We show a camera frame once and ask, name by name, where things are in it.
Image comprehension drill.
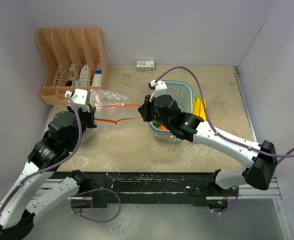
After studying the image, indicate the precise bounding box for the pink plastic file organizer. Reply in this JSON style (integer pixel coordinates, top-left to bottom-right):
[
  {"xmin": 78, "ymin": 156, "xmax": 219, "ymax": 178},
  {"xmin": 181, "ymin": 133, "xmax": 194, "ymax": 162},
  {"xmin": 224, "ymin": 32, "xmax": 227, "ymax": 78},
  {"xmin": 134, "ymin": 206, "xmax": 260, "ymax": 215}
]
[{"xmin": 36, "ymin": 27, "xmax": 108, "ymax": 106}]

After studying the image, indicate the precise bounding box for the small green white box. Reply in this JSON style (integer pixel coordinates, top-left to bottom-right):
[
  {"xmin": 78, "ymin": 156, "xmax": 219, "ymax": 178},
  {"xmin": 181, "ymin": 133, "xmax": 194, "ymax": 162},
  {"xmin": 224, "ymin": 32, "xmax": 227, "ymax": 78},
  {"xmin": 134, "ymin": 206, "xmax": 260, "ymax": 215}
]
[{"xmin": 136, "ymin": 60, "xmax": 155, "ymax": 71}]

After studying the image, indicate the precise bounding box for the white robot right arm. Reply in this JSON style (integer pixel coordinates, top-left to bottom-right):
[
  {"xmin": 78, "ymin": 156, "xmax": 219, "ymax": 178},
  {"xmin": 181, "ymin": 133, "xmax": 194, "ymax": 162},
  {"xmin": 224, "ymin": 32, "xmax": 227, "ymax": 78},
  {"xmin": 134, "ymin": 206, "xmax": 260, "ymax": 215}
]
[{"xmin": 138, "ymin": 94, "xmax": 277, "ymax": 196}]

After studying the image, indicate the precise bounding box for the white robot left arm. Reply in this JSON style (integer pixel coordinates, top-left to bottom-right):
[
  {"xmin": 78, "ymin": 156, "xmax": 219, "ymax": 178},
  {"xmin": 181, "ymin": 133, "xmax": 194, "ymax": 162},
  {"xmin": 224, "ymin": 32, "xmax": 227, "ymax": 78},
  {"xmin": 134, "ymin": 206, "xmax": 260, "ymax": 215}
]
[{"xmin": 0, "ymin": 106, "xmax": 90, "ymax": 240}]

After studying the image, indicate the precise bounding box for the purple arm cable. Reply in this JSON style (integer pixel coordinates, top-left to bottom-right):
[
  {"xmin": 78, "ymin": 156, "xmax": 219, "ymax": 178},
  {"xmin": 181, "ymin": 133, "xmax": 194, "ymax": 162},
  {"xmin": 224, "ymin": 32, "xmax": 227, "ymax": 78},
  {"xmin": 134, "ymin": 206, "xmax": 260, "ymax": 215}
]
[
  {"xmin": 154, "ymin": 66, "xmax": 294, "ymax": 158},
  {"xmin": 0, "ymin": 98, "xmax": 83, "ymax": 232}
]

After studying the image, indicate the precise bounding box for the green cucumber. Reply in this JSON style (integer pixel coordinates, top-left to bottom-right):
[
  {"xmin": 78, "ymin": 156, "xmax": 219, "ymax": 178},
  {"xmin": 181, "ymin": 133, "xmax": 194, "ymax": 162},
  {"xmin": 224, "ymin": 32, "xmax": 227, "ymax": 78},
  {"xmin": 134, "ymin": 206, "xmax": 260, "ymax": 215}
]
[{"xmin": 153, "ymin": 121, "xmax": 161, "ymax": 127}]

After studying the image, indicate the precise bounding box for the white bottle in organizer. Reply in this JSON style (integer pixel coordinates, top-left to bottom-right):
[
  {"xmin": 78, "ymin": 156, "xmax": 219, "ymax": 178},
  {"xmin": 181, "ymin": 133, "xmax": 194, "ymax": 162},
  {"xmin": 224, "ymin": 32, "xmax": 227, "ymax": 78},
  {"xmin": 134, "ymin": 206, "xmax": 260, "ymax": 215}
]
[{"xmin": 79, "ymin": 65, "xmax": 89, "ymax": 87}]

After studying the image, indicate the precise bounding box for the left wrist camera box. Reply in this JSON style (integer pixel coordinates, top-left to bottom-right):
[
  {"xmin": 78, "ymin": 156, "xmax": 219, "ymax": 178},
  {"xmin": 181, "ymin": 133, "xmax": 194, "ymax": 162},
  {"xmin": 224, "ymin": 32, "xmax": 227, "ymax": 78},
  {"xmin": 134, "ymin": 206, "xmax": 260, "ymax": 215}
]
[{"xmin": 65, "ymin": 88, "xmax": 91, "ymax": 113}]

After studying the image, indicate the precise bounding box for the small orange tangerine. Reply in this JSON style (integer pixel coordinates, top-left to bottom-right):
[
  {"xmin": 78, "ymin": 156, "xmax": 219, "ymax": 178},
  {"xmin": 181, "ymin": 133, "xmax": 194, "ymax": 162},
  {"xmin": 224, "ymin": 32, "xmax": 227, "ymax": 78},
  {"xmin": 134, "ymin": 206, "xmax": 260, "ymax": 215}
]
[{"xmin": 158, "ymin": 125, "xmax": 167, "ymax": 131}]

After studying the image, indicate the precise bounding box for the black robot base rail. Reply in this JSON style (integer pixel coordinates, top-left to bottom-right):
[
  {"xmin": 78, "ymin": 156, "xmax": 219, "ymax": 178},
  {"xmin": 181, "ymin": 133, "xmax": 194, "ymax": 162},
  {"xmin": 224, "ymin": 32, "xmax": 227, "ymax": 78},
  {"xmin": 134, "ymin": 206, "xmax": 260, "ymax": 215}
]
[{"xmin": 69, "ymin": 170, "xmax": 238, "ymax": 209}]

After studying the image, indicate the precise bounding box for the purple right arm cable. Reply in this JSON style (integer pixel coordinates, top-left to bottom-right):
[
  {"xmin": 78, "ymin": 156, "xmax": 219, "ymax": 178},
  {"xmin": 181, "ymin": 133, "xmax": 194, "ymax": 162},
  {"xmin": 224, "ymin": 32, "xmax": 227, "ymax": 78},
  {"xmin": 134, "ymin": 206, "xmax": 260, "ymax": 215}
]
[{"xmin": 154, "ymin": 66, "xmax": 294, "ymax": 158}]

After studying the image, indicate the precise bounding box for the light blue plastic basket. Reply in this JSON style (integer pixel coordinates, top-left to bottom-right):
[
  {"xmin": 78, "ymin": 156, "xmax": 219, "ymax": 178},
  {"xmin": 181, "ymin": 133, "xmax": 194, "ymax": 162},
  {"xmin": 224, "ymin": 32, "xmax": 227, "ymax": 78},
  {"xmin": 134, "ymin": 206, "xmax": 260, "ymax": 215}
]
[{"xmin": 149, "ymin": 80, "xmax": 193, "ymax": 143}]

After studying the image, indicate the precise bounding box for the clear zip bag orange zipper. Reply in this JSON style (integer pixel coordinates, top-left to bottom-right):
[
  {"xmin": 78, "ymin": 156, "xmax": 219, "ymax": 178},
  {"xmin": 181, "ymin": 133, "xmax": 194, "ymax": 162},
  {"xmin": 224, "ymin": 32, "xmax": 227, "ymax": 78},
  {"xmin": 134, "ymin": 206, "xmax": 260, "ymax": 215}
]
[{"xmin": 81, "ymin": 128, "xmax": 96, "ymax": 144}]

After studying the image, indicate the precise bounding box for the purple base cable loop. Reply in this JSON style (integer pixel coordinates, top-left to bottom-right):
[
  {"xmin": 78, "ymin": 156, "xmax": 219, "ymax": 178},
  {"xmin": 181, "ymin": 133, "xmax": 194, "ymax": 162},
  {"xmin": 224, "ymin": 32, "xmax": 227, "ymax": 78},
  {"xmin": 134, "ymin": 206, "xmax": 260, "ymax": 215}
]
[{"xmin": 70, "ymin": 187, "xmax": 123, "ymax": 223}]

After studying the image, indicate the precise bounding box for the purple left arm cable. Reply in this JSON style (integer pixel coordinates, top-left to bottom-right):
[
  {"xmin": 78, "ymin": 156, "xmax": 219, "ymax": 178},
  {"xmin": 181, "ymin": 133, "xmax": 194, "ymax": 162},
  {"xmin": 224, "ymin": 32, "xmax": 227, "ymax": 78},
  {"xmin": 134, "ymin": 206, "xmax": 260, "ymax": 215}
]
[{"xmin": 0, "ymin": 98, "xmax": 83, "ymax": 232}]

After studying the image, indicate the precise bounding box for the yellow banana bunch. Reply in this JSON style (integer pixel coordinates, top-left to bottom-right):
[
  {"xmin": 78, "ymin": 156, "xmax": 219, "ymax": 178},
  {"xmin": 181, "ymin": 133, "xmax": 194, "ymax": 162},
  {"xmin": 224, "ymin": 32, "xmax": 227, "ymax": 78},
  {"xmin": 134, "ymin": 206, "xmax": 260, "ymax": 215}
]
[{"xmin": 192, "ymin": 96, "xmax": 207, "ymax": 121}]

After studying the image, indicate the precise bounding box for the white blue box in organizer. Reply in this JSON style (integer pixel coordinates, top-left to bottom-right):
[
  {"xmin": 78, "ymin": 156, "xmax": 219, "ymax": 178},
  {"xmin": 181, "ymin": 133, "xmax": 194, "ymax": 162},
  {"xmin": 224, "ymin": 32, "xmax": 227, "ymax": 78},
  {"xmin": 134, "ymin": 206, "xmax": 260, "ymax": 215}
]
[{"xmin": 91, "ymin": 62, "xmax": 102, "ymax": 87}]

